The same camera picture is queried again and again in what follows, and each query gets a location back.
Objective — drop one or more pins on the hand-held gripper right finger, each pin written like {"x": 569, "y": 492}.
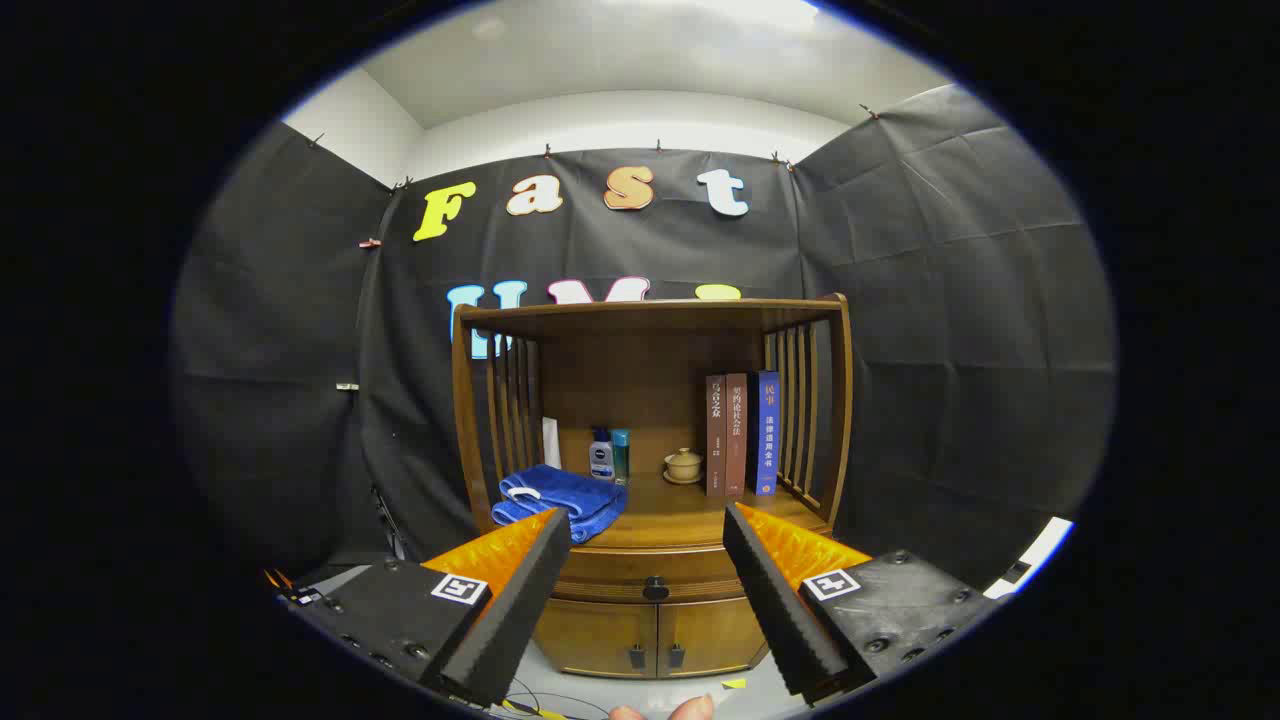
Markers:
{"x": 775, "y": 610}

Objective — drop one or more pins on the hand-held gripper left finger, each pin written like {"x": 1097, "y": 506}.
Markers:
{"x": 520, "y": 610}

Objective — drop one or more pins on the reddish brown book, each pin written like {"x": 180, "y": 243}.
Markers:
{"x": 736, "y": 435}

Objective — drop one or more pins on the blue book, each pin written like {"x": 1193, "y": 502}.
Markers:
{"x": 768, "y": 435}

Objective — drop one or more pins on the wooden drawer with black knob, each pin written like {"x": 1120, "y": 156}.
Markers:
{"x": 620, "y": 575}

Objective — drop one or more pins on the folded blue towel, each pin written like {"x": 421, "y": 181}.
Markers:
{"x": 560, "y": 495}

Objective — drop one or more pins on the beige lidded ceramic cup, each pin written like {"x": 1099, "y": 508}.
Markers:
{"x": 684, "y": 465}

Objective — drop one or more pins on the wooden countertop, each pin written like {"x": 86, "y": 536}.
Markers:
{"x": 680, "y": 515}

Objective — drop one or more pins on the wooden cabinet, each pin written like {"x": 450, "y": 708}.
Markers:
{"x": 640, "y": 370}

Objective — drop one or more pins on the white bottle with blue cap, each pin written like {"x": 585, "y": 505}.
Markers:
{"x": 601, "y": 460}

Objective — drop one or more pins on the teal bottle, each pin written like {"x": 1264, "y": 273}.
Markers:
{"x": 621, "y": 455}

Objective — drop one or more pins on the wooden cabinet door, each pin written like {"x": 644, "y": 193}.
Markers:
{"x": 715, "y": 630}
{"x": 590, "y": 635}

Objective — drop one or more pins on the dark brown book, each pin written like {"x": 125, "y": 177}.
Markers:
{"x": 715, "y": 440}

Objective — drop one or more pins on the white tube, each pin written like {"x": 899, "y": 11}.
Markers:
{"x": 551, "y": 445}

